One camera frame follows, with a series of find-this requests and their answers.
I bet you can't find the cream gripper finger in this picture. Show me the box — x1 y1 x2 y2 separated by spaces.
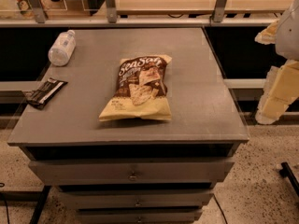
254 21 278 45
255 60 299 125

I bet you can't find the brown sea salt chip bag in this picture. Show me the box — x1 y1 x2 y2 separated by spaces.
99 55 172 121

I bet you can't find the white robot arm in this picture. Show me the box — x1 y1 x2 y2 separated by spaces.
255 0 299 125

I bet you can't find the black metal floor stand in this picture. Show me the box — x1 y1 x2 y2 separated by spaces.
279 162 299 197

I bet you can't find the grey drawer cabinet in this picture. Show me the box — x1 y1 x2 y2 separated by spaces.
8 28 249 224

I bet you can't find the clear plastic water bottle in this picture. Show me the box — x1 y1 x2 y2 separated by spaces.
48 30 76 66

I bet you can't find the black snack bar wrapper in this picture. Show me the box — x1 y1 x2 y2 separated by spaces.
23 77 67 110

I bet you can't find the wooden shelf with metal posts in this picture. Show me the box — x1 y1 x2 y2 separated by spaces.
0 0 294 28

